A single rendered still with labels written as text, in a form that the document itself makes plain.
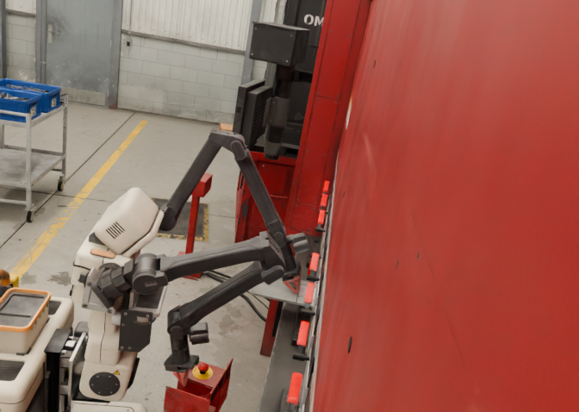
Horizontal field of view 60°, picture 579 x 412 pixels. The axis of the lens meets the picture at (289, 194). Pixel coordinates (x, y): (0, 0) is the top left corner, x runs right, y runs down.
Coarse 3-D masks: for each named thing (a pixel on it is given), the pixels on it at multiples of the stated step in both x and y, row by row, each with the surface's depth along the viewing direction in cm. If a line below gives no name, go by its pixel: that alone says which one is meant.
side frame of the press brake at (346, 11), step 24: (336, 0) 244; (360, 0) 243; (336, 24) 248; (360, 24) 246; (336, 48) 252; (360, 48) 250; (336, 72) 255; (312, 96) 260; (336, 96) 259; (312, 120) 265; (336, 120) 263; (312, 144) 269; (336, 144) 267; (312, 168) 273; (312, 192) 277; (288, 216) 284; (312, 216) 282; (264, 336) 311
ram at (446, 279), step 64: (384, 0) 128; (448, 0) 40; (512, 0) 23; (576, 0) 17; (384, 64) 87; (448, 64) 35; (512, 64) 22; (576, 64) 16; (384, 128) 66; (448, 128) 31; (512, 128) 20; (576, 128) 15; (384, 192) 53; (448, 192) 28; (512, 192) 19; (576, 192) 14; (384, 256) 44; (448, 256) 25; (512, 256) 17; (576, 256) 13; (384, 320) 38; (448, 320) 23; (512, 320) 16; (576, 320) 13; (320, 384) 82; (384, 384) 34; (448, 384) 21; (512, 384) 15; (576, 384) 12
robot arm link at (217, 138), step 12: (216, 132) 178; (228, 132) 182; (204, 144) 179; (216, 144) 178; (228, 144) 177; (204, 156) 180; (192, 168) 181; (204, 168) 181; (192, 180) 182; (180, 192) 183; (168, 204) 184; (180, 204) 184; (168, 216) 183; (168, 228) 185
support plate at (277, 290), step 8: (280, 280) 206; (256, 288) 197; (264, 288) 198; (272, 288) 200; (280, 288) 201; (288, 288) 202; (264, 296) 194; (272, 296) 194; (280, 296) 195; (288, 296) 196; (296, 296) 197; (296, 304) 193; (304, 304) 193; (312, 304) 193
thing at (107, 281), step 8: (104, 272) 148; (112, 272) 147; (120, 272) 146; (96, 280) 144; (104, 280) 145; (112, 280) 145; (120, 280) 145; (96, 288) 142; (104, 288) 144; (112, 288) 145; (120, 288) 146; (128, 288) 147; (104, 296) 144; (112, 296) 146; (120, 296) 148; (104, 304) 144; (112, 304) 146
